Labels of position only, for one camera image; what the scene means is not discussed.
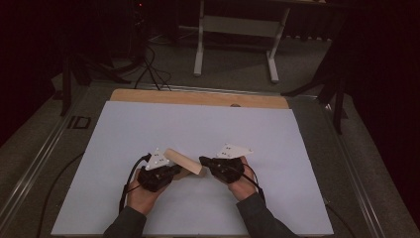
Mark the white metal stand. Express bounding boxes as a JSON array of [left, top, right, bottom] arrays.
[[193, 0, 292, 84]]

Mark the white table mat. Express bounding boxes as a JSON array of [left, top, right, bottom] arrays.
[[51, 100, 335, 237]]

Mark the person's left hand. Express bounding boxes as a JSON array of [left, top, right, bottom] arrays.
[[127, 170, 166, 217]]

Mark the metal floor rail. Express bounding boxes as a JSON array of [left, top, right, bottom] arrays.
[[132, 82, 320, 99], [321, 102, 388, 238], [0, 86, 90, 231]]

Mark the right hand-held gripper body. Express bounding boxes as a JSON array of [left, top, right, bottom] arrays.
[[211, 143, 255, 184]]

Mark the bundle of black cables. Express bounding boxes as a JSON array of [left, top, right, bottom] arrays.
[[133, 43, 173, 92]]

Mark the dark device with red light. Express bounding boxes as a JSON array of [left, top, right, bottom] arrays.
[[130, 0, 150, 63]]

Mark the black floor cable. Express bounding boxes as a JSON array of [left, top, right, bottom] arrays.
[[35, 151, 85, 238]]

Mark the person's right hand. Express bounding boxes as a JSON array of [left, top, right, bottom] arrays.
[[227, 157, 259, 202]]

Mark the black tripod stand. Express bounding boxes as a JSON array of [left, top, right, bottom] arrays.
[[280, 31, 350, 135], [53, 49, 133, 117]]

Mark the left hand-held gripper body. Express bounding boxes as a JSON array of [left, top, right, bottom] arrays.
[[137, 147, 176, 193]]

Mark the wooden picture frame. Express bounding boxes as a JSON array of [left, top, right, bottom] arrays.
[[163, 148, 208, 181]]

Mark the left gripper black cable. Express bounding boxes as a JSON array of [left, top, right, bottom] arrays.
[[118, 153, 154, 214]]

